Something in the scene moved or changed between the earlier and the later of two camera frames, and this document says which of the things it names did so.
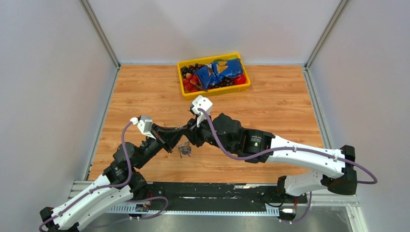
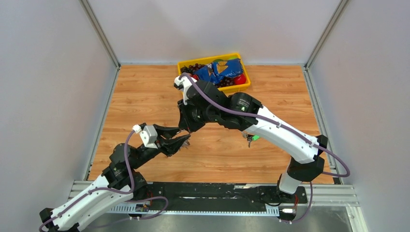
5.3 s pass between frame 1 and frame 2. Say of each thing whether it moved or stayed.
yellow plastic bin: stayed
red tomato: stayed
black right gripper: moved
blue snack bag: stayed
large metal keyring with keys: moved
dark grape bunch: stayed
